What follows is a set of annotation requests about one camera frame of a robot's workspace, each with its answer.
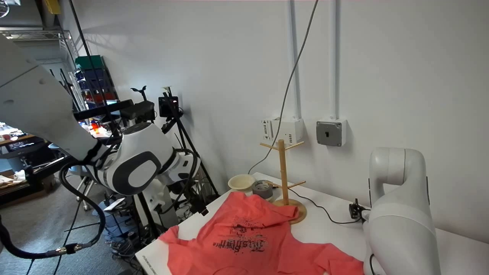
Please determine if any red shirt with black print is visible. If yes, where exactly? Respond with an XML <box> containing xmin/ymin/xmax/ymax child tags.
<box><xmin>157</xmin><ymin>191</ymin><xmax>365</xmax><ymax>275</ymax></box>

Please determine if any plain white wall box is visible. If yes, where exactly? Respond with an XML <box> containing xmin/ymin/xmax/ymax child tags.
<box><xmin>276</xmin><ymin>117</ymin><xmax>305</xmax><ymax>146</ymax></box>

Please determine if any cluttered wooden workbench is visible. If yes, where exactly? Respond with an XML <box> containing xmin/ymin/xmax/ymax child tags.
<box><xmin>0</xmin><ymin>131</ymin><xmax>62</xmax><ymax>197</ymax></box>

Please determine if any cream plastic bowl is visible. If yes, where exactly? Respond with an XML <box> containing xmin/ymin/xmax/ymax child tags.
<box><xmin>226</xmin><ymin>172</ymin><xmax>257</xmax><ymax>194</ymax></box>

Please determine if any grey wall cable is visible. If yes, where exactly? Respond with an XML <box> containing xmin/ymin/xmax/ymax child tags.
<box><xmin>247</xmin><ymin>0</ymin><xmax>321</xmax><ymax>175</ymax></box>

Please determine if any green storage bin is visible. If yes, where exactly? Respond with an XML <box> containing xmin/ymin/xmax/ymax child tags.
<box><xmin>73</xmin><ymin>53</ymin><xmax>111</xmax><ymax>73</ymax></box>

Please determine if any black corrugated cable hose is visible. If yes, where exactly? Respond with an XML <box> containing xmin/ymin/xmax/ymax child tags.
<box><xmin>0</xmin><ymin>160</ymin><xmax>107</xmax><ymax>259</ymax></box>

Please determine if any thin black table cable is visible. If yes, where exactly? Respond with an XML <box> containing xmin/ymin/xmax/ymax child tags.
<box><xmin>289</xmin><ymin>185</ymin><xmax>357</xmax><ymax>226</ymax></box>

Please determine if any black camera on tripod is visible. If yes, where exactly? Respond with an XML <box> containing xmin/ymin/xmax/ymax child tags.
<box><xmin>157</xmin><ymin>85</ymin><xmax>220</xmax><ymax>200</ymax></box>

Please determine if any white wall conduit pipe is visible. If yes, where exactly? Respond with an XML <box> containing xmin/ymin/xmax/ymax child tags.
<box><xmin>333</xmin><ymin>0</ymin><xmax>342</xmax><ymax>122</ymax></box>
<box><xmin>289</xmin><ymin>0</ymin><xmax>302</xmax><ymax>120</ymax></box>

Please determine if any white wall box with print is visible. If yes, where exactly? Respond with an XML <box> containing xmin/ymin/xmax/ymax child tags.
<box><xmin>260</xmin><ymin>117</ymin><xmax>281</xmax><ymax>145</ymax></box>

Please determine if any wooden mug tree stand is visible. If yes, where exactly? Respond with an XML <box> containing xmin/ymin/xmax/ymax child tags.
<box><xmin>258</xmin><ymin>137</ymin><xmax>309</xmax><ymax>224</ymax></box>

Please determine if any grey wall junction box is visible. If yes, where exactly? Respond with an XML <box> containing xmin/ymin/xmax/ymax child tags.
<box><xmin>315</xmin><ymin>119</ymin><xmax>348</xmax><ymax>148</ymax></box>

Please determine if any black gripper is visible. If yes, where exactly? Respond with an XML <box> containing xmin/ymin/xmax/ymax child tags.
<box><xmin>177</xmin><ymin>174</ymin><xmax>211</xmax><ymax>218</ymax></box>

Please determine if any small black camera device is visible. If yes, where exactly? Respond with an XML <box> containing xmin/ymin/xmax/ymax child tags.
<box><xmin>348</xmin><ymin>197</ymin><xmax>370</xmax><ymax>223</ymax></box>

